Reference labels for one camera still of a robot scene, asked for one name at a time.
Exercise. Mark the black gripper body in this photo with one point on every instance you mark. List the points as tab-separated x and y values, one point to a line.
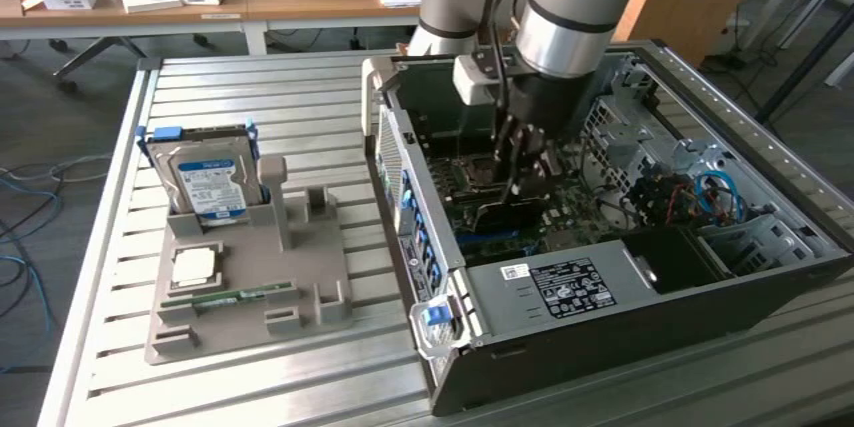
548	107

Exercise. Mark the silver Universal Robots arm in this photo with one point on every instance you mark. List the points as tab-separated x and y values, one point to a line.
574	22

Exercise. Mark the CPU socket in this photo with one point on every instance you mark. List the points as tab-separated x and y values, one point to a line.
474	174

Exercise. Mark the green motherboard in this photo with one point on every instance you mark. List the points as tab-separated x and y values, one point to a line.
581	217

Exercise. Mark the long blue expansion slot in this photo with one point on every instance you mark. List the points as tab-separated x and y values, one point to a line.
488	238

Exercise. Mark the grey power supply unit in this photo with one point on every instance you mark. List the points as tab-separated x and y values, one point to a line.
561	287

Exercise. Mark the blue case latch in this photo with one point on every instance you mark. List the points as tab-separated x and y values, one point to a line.
437	314

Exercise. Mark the wooden cabinet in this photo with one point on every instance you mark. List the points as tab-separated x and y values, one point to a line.
715	7

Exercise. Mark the silver disk bay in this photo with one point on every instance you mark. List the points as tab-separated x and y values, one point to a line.
761	247

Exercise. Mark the black and grey PC case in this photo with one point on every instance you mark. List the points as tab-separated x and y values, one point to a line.
601	362

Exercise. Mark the wooden desk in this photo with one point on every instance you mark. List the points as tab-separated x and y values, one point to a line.
321	2
101	17

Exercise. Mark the grey plastic parts rack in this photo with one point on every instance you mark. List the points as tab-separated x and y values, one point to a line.
294	272

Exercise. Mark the hard disk with blue caddy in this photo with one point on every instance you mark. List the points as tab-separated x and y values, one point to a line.
207	182

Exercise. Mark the silver CPU chip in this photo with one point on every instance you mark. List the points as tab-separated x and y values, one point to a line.
194	267

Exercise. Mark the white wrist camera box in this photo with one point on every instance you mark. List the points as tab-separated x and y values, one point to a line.
477	79

